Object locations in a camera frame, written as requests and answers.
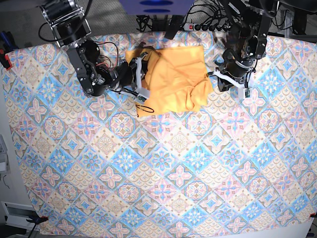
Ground white power strip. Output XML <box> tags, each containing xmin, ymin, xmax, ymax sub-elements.
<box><xmin>183</xmin><ymin>23</ymin><xmax>230</xmax><ymax>32</ymax></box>

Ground red black clamp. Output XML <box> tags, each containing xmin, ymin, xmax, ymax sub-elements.
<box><xmin>0</xmin><ymin>49</ymin><xmax>12</xmax><ymax>70</ymax></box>

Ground yellow T-shirt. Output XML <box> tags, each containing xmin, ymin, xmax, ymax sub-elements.
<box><xmin>125</xmin><ymin>46</ymin><xmax>213</xmax><ymax>117</ymax></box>

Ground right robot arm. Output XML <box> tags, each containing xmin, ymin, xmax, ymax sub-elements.
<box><xmin>40</xmin><ymin>0</ymin><xmax>150</xmax><ymax>104</ymax></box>

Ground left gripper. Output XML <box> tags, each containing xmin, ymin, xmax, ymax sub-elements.
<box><xmin>207</xmin><ymin>68</ymin><xmax>251</xmax><ymax>99</ymax></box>

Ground blue box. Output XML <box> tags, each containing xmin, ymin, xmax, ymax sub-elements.
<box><xmin>119</xmin><ymin>0</ymin><xmax>194</xmax><ymax>15</ymax></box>

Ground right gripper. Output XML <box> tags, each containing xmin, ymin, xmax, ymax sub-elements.
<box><xmin>118</xmin><ymin>52</ymin><xmax>150</xmax><ymax>104</ymax></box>

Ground orange black clamp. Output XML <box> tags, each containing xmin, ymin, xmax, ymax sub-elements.
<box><xmin>26</xmin><ymin>216</ymin><xmax>49</xmax><ymax>225</ymax></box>

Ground patterned blue tablecloth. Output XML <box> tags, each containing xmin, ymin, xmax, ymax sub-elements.
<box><xmin>0</xmin><ymin>37</ymin><xmax>317</xmax><ymax>238</ymax></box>

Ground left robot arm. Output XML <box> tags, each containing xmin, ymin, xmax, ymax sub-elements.
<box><xmin>137</xmin><ymin>0</ymin><xmax>279</xmax><ymax>99</ymax></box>

